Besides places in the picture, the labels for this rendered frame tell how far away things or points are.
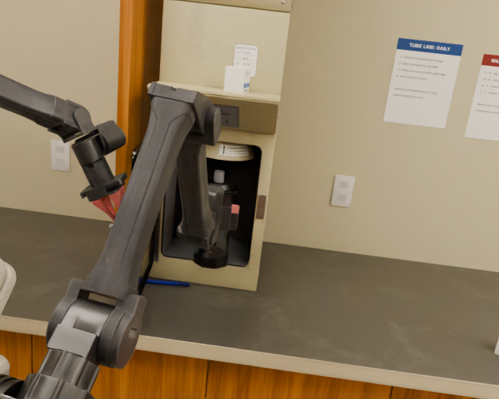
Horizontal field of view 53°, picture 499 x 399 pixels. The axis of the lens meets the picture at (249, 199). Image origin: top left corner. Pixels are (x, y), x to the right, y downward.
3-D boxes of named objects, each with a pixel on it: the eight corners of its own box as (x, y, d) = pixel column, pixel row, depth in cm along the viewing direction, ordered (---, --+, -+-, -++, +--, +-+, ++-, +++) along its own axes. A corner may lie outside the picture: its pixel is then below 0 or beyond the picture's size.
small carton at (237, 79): (229, 89, 127) (231, 66, 126) (248, 92, 126) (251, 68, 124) (222, 91, 123) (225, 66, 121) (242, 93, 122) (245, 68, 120)
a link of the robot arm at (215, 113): (150, 109, 83) (211, 123, 82) (161, 87, 86) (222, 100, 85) (173, 245, 118) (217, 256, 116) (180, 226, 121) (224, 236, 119)
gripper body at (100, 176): (90, 192, 120) (77, 165, 118) (129, 178, 119) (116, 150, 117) (82, 201, 114) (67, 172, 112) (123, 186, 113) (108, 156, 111)
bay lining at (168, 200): (178, 226, 169) (185, 122, 158) (254, 236, 168) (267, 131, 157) (160, 254, 146) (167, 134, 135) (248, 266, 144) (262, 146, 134)
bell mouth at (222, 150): (199, 144, 154) (201, 126, 153) (257, 151, 154) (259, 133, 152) (188, 156, 137) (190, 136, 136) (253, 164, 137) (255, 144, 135)
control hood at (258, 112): (156, 118, 134) (158, 80, 131) (276, 133, 132) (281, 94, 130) (144, 124, 123) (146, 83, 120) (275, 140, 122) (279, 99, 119)
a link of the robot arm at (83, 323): (39, 358, 61) (80, 370, 60) (78, 285, 67) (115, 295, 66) (60, 380, 69) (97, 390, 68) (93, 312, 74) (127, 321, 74)
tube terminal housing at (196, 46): (168, 245, 172) (183, 6, 149) (261, 257, 170) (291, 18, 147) (147, 276, 148) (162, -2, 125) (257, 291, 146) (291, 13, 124)
